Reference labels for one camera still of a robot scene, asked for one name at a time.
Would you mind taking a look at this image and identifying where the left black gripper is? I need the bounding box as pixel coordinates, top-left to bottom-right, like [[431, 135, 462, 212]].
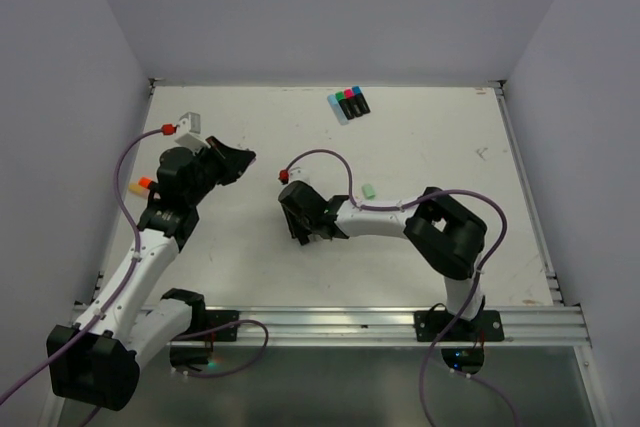
[[185, 135, 253, 206]]

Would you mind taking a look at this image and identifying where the green pastel cap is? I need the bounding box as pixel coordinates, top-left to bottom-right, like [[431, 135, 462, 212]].
[[361, 184, 376, 200]]

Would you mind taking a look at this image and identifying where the orange cap black highlighter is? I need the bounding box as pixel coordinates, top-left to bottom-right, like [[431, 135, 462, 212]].
[[138, 177, 155, 190]]

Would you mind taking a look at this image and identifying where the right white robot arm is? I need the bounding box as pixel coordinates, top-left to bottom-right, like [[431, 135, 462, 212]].
[[278, 180, 487, 340]]

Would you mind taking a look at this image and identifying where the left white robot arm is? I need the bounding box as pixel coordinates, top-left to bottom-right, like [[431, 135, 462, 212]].
[[46, 134, 256, 411]]

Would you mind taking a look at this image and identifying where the green cap black highlighter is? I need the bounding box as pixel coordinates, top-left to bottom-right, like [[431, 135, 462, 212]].
[[335, 91, 354, 120]]

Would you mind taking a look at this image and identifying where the light blue highlighter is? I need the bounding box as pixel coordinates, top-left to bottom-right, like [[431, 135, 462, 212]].
[[327, 94, 348, 125]]

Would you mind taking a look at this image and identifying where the pink cap black highlighter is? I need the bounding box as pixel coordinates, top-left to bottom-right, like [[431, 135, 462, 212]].
[[343, 89, 363, 117]]

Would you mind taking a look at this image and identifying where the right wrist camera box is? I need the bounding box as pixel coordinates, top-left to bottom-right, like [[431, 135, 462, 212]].
[[288, 166, 311, 184]]

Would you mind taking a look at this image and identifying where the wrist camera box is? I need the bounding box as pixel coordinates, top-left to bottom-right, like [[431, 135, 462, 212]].
[[175, 112, 205, 152], [288, 166, 311, 184]]

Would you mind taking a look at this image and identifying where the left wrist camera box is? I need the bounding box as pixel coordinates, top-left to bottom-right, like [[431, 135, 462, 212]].
[[175, 112, 205, 152]]

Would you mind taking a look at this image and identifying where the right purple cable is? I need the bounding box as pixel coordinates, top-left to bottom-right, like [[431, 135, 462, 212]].
[[278, 149, 524, 427]]

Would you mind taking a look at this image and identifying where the purple cable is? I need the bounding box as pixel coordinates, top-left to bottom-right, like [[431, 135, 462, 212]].
[[278, 149, 524, 427], [0, 122, 271, 427]]

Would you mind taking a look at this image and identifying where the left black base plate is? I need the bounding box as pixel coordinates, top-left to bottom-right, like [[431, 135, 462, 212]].
[[175, 309, 240, 343]]

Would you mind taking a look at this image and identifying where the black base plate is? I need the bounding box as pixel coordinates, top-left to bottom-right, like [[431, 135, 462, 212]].
[[413, 309, 505, 343], [175, 309, 240, 343]]

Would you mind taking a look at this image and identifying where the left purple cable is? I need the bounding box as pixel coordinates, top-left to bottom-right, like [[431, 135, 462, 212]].
[[0, 122, 271, 427]]

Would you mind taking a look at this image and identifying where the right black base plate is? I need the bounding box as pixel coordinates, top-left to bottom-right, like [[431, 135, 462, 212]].
[[413, 309, 505, 343]]

